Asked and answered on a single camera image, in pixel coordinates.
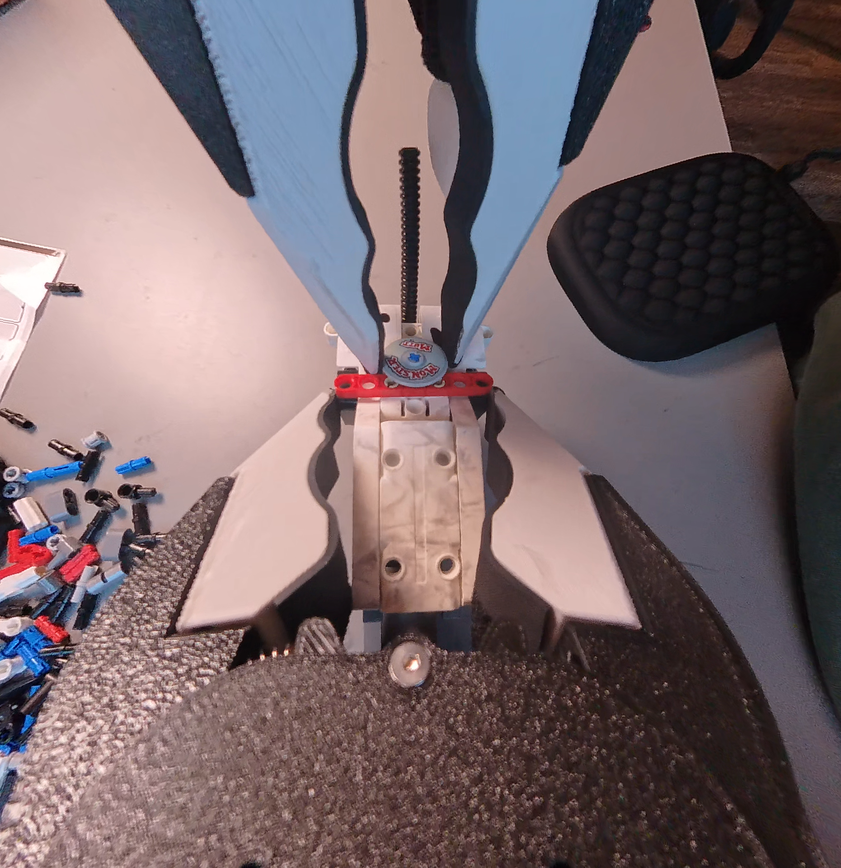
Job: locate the black toy pin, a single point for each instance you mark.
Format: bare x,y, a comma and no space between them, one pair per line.
62,287
17,419

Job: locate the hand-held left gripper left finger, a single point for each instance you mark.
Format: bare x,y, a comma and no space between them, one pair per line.
264,536

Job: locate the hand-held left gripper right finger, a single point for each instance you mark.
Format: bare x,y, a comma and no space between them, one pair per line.
556,536

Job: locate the white sticker sheet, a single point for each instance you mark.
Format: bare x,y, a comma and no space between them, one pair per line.
13,305

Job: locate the black padded armrest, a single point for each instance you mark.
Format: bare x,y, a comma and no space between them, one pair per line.
691,258

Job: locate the black toy spring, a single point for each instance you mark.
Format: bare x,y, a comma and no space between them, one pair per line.
409,237

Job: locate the grey toy disc with sticker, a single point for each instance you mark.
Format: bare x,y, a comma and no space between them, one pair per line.
415,366

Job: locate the person's green sweatshirt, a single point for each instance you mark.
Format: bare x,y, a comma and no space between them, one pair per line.
830,508

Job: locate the pile of small toy pieces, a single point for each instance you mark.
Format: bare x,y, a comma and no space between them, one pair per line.
47,576

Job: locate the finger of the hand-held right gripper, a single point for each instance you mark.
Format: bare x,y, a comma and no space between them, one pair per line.
529,135
291,135

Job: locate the toy truck chassis model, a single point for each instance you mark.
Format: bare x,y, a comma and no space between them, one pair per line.
420,508

